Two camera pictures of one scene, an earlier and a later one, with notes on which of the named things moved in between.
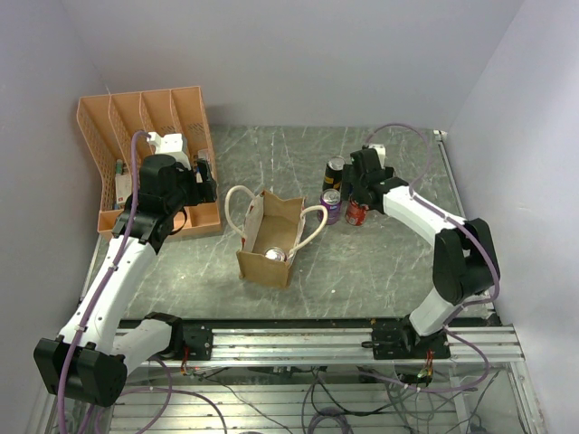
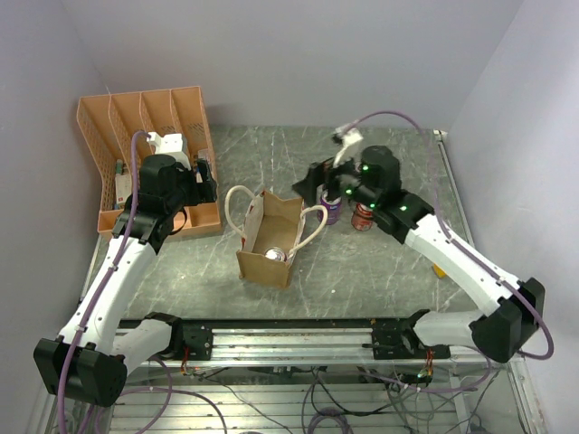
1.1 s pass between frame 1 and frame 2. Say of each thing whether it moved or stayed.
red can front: stayed
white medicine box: stayed
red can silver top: moved
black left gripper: stayed
